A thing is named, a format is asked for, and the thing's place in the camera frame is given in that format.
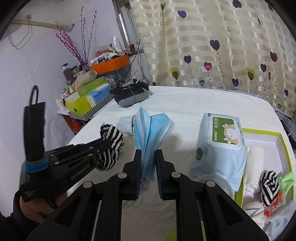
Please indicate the long green box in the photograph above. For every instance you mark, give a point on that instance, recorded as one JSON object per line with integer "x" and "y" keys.
{"x": 89, "y": 89}

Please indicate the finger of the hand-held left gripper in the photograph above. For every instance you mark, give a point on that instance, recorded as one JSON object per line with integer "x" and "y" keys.
{"x": 78, "y": 161}
{"x": 87, "y": 147}

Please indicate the beige rolled cloth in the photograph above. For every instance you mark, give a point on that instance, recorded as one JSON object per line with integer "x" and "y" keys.
{"x": 84, "y": 79}

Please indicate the grey power strip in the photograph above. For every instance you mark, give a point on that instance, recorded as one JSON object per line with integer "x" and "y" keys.
{"x": 131, "y": 96}

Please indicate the rolled white striped sock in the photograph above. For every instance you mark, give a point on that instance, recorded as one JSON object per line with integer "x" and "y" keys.
{"x": 254, "y": 210}

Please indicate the orange snack packet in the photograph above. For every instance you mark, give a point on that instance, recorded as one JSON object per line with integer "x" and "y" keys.
{"x": 267, "y": 212}

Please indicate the grey clothing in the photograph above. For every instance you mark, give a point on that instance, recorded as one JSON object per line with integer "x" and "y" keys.
{"x": 285, "y": 120}

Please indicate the beige wrapped wall pipe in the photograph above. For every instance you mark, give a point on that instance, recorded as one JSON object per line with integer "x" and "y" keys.
{"x": 46, "y": 24}

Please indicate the small white bottle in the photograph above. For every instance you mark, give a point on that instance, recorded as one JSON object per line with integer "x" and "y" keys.
{"x": 60, "y": 103}

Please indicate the black antenna rod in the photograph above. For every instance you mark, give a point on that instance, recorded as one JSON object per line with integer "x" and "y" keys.
{"x": 133, "y": 58}

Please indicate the round clear plastic container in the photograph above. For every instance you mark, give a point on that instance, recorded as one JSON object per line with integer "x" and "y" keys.
{"x": 215, "y": 184}

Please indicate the green sock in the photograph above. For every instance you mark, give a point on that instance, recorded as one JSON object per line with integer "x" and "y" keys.
{"x": 288, "y": 180}

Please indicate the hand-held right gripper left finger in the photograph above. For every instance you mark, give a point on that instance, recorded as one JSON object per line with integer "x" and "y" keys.
{"x": 138, "y": 178}

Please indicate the red container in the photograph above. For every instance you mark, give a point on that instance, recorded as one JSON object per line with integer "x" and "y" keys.
{"x": 75, "y": 125}

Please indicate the pile of sundries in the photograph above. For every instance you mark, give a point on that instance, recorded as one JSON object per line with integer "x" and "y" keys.
{"x": 108, "y": 54}

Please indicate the glass jar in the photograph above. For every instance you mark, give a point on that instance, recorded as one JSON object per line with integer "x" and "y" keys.
{"x": 75, "y": 72}
{"x": 67, "y": 73}

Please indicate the blue tissue packet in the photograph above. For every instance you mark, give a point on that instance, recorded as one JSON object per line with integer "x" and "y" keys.
{"x": 98, "y": 95}

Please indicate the window frame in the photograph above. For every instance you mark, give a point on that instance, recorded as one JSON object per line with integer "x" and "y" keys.
{"x": 126, "y": 25}

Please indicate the striped cardboard box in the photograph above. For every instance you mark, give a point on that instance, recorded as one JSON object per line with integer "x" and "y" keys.
{"x": 92, "y": 112}

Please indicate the white box with green rim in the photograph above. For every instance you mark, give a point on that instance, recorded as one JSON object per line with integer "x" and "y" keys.
{"x": 261, "y": 139}

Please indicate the person's left forearm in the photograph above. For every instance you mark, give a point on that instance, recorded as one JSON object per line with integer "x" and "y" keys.
{"x": 11, "y": 215}

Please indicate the wet wipes pack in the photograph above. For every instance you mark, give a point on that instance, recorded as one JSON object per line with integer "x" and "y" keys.
{"x": 217, "y": 162}

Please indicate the yellow-green box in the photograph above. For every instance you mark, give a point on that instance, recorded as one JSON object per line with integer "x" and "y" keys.
{"x": 78, "y": 105}

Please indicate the purple flower branches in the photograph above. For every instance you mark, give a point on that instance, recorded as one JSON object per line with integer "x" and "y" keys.
{"x": 70, "y": 44}

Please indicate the stack of blue face masks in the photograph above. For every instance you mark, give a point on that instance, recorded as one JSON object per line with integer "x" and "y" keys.
{"x": 148, "y": 134}

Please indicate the heart print curtain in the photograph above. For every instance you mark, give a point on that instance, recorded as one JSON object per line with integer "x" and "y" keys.
{"x": 208, "y": 46}

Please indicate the orange tray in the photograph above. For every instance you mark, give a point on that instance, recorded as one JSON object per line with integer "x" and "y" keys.
{"x": 111, "y": 64}

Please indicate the light blue grey-toed sock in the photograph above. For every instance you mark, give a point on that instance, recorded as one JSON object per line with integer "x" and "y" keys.
{"x": 124, "y": 126}

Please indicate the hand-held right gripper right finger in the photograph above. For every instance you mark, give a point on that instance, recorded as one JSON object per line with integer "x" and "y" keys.
{"x": 158, "y": 178}

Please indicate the person's left hand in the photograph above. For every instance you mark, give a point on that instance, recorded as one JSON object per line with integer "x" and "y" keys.
{"x": 34, "y": 208}

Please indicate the black white striped sock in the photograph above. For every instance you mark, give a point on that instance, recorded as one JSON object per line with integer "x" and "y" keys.
{"x": 111, "y": 146}
{"x": 269, "y": 187}

